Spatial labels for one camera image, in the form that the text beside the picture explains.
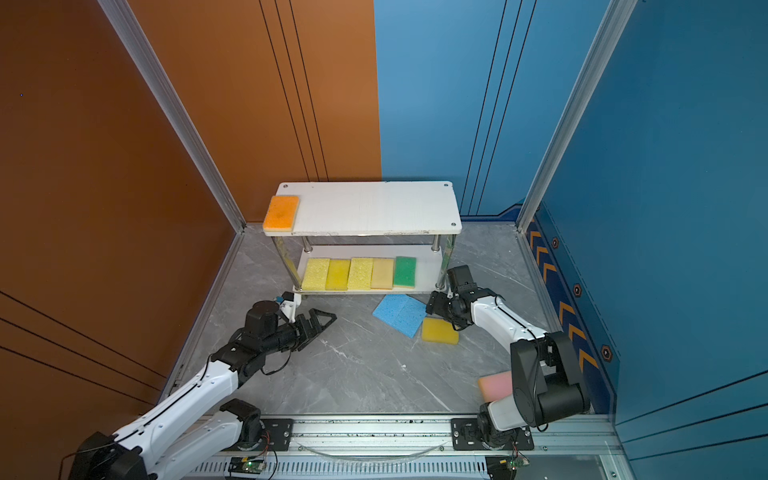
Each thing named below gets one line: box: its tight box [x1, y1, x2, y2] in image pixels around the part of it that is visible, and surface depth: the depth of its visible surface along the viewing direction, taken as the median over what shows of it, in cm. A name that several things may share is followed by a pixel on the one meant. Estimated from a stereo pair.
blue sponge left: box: [373, 294, 409, 328], surface depth 96 cm
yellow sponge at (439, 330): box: [422, 317, 459, 345], surface depth 91 cm
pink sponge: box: [478, 371, 513, 403], surface depth 82 cm
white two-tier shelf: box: [263, 181, 463, 295], surface depth 84 cm
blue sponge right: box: [396, 294, 427, 338], surface depth 96 cm
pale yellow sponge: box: [371, 258, 394, 290], surface depth 97 cm
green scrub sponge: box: [394, 256, 417, 288], surface depth 98 cm
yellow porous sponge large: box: [302, 258, 330, 291], surface depth 98 cm
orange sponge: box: [262, 196, 300, 232], surface depth 75 cm
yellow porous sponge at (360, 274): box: [347, 257, 374, 291], surface depth 98 cm
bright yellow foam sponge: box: [325, 258, 351, 291], surface depth 97 cm
